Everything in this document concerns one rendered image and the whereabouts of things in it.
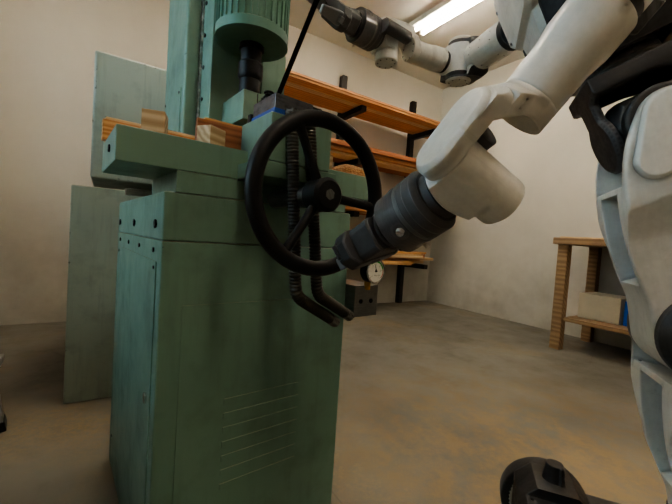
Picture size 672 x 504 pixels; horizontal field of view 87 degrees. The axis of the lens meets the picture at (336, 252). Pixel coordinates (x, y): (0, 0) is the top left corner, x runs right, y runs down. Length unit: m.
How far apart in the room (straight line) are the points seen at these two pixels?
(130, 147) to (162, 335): 0.33
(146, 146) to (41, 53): 2.70
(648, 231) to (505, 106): 0.40
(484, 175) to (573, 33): 0.15
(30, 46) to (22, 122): 0.51
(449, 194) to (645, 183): 0.38
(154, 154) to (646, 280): 0.85
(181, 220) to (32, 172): 2.55
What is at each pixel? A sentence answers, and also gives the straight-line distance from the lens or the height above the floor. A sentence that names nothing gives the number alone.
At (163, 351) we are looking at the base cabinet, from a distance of 0.75.
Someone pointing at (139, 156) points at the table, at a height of 0.85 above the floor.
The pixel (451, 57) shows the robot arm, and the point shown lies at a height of 1.32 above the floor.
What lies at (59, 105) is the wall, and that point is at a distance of 3.29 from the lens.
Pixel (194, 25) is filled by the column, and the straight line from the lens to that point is 1.21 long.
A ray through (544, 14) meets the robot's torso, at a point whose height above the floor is 1.14.
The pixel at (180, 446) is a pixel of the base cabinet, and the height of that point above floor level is 0.32.
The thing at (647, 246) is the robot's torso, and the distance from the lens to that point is 0.76.
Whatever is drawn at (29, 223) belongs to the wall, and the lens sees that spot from 3.21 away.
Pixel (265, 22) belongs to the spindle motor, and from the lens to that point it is 0.98.
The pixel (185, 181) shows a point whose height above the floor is 0.82.
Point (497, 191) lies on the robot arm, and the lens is 0.45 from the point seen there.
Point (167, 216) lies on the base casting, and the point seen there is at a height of 0.75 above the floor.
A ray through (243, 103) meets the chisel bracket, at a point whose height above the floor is 1.03.
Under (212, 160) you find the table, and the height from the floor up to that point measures 0.87.
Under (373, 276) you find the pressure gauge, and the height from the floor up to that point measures 0.65.
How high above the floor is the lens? 0.74
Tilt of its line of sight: 2 degrees down
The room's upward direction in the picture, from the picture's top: 4 degrees clockwise
